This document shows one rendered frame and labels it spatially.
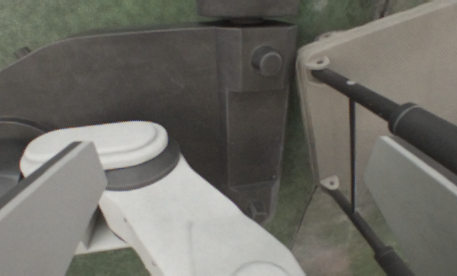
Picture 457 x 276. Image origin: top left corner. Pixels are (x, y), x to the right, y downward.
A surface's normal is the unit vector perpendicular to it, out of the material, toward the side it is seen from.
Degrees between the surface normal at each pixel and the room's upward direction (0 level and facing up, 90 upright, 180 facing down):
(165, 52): 0
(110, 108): 0
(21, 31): 0
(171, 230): 90
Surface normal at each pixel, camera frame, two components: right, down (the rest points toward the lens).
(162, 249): -0.02, -0.86
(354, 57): 0.20, 0.50
